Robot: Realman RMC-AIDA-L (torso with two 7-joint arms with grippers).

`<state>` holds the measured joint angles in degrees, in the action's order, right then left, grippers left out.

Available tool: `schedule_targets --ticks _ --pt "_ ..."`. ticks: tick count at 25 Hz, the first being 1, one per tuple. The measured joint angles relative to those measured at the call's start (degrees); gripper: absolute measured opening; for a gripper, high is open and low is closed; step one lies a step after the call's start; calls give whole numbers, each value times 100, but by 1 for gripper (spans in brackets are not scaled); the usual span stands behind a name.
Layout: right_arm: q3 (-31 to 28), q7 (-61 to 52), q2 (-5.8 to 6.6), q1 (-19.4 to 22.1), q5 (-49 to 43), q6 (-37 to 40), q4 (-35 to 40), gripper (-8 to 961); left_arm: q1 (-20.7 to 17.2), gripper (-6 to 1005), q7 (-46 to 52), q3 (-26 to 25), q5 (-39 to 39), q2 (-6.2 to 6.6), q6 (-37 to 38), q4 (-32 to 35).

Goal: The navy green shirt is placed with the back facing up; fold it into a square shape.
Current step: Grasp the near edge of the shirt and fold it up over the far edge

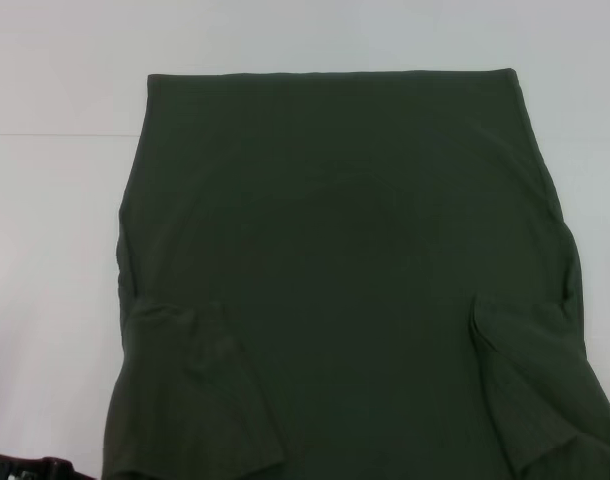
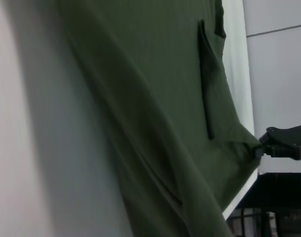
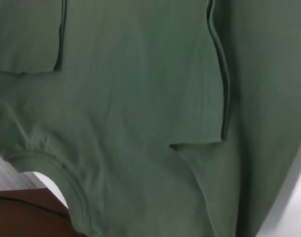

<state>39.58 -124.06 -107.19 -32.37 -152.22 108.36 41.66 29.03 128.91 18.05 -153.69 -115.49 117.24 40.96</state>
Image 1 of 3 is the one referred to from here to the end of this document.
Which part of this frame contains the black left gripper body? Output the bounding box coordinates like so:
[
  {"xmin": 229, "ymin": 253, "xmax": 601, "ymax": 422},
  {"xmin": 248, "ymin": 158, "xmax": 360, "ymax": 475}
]
[{"xmin": 0, "ymin": 451, "xmax": 89, "ymax": 480}]

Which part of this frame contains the dark green t-shirt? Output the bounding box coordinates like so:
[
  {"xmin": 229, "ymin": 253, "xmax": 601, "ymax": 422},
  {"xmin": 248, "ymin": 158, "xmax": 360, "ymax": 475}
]
[{"xmin": 98, "ymin": 67, "xmax": 610, "ymax": 480}]

